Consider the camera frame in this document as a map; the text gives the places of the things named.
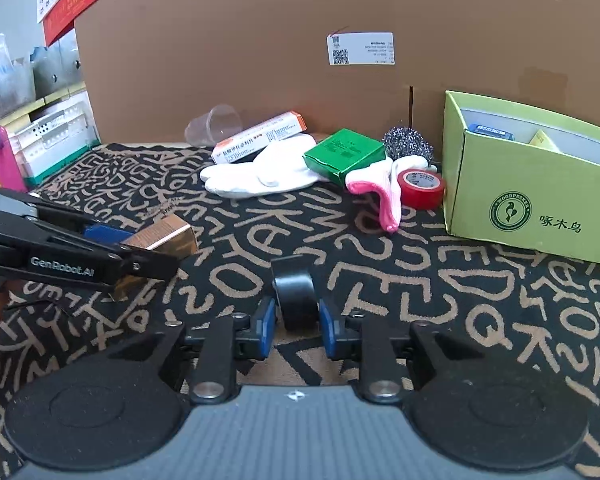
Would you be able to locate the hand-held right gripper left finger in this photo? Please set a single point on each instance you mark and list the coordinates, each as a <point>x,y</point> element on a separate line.
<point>266,327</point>

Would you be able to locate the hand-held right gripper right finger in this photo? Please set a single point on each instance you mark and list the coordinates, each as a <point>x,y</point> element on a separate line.
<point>328,330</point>

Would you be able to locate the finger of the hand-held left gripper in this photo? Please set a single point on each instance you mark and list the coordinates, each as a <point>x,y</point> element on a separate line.
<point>149,262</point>
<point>107,236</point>

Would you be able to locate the gold rectangular box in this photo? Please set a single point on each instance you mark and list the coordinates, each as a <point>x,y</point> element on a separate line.
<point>169,240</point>

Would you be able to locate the black tape roll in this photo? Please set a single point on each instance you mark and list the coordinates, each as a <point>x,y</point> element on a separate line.
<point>296,295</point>

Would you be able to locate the white glove with pink cuff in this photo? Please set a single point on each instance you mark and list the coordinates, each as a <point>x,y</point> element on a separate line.
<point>385,190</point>

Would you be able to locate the clear plastic cup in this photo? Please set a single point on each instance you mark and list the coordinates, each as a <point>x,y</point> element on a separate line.
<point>212,125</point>

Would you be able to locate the red tape roll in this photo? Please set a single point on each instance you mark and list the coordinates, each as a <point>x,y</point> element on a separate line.
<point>420,187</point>

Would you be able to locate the steel wool scrubber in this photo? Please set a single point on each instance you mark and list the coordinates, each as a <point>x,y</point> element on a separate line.
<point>407,144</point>

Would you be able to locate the green shoe box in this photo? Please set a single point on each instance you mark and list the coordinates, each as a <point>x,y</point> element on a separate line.
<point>520,210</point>

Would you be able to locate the blue tin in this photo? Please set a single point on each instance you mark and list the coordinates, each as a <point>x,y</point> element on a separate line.
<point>490,131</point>

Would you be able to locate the black beige patterned mat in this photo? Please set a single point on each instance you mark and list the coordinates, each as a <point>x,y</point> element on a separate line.
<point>430,285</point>

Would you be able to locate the white plastic crate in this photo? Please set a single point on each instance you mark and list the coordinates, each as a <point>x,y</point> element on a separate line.
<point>54,135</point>

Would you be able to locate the pink plastic object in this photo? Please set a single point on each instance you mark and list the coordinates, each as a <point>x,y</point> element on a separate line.
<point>4,160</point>

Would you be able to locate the white orange medicine box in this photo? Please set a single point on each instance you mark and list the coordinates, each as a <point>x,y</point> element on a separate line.
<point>260,137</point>

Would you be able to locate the grey metal box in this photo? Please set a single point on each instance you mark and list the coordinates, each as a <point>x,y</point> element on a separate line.
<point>59,67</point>

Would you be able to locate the green small box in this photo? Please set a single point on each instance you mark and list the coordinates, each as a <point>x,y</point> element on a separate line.
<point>342,155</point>

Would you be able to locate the clear plastic bags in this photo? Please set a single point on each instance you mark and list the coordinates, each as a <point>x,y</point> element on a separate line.
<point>4,75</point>

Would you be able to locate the large brown cardboard sheet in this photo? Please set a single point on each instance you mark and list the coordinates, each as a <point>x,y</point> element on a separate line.
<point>229,35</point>

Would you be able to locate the white shipping label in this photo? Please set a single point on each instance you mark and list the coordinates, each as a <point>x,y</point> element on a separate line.
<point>360,49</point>

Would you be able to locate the yellow packet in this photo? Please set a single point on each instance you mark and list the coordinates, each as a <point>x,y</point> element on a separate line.
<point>545,141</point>

